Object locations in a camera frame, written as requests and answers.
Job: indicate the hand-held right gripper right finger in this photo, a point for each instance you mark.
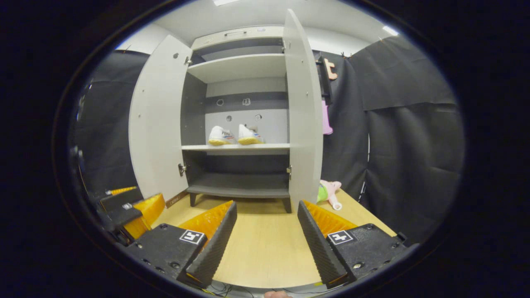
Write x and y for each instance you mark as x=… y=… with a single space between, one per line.
x=321 y=248

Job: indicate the grey cabinet drawer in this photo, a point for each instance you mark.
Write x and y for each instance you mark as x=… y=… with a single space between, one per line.
x=236 y=37

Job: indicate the flat cardboard box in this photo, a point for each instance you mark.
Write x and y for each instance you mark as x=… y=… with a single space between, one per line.
x=177 y=199

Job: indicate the pink green plush toy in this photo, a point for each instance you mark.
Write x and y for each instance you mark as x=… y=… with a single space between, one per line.
x=329 y=191

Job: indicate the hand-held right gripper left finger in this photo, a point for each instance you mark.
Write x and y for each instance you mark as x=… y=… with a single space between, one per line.
x=215 y=248

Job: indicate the ceiling light panel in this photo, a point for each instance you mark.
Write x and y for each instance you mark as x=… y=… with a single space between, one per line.
x=390 y=30
x=225 y=2

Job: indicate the grey cabinet door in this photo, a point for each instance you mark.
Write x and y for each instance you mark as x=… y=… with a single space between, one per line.
x=304 y=124
x=159 y=124

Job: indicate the black backdrop cloth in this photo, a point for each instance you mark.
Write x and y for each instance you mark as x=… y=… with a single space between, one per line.
x=112 y=124
x=405 y=165

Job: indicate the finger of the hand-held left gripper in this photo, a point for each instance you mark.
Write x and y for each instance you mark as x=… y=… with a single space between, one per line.
x=120 y=196
x=147 y=209

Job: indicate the white shoe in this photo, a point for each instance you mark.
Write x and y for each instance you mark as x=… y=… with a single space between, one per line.
x=250 y=135
x=220 y=136

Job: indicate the grey shoe cabinet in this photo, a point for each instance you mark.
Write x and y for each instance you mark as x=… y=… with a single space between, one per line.
x=240 y=68

